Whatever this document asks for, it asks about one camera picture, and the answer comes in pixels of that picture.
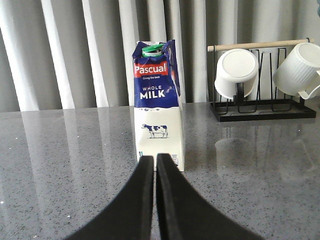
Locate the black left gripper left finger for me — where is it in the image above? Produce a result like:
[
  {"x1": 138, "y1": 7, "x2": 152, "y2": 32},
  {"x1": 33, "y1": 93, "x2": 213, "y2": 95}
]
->
[{"x1": 67, "y1": 155, "x2": 154, "y2": 240}]

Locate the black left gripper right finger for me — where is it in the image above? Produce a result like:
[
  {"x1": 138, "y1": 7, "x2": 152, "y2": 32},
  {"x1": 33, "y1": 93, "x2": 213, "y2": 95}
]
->
[{"x1": 156, "y1": 153, "x2": 262, "y2": 240}]

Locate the blue white Pascual milk carton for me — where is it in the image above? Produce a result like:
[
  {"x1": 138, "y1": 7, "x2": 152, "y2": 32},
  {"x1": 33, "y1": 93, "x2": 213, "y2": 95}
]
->
[{"x1": 132, "y1": 39, "x2": 185, "y2": 172}]

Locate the smooth white mug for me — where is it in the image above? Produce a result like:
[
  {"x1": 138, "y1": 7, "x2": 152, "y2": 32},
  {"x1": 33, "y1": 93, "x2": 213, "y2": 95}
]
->
[{"x1": 214, "y1": 48, "x2": 259, "y2": 100}]

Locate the grey pleated curtain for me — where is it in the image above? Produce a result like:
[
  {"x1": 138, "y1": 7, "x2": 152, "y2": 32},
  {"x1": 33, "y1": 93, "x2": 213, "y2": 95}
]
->
[{"x1": 0, "y1": 0, "x2": 320, "y2": 112}]

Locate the ribbed white mug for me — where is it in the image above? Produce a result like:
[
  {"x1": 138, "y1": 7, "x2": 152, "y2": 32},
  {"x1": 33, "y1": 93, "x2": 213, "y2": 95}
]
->
[{"x1": 272, "y1": 42, "x2": 320, "y2": 100}]

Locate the black wire mug rack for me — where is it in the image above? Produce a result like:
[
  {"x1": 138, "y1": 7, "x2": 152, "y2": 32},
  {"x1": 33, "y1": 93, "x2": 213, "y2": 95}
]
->
[{"x1": 207, "y1": 38, "x2": 316, "y2": 122}]

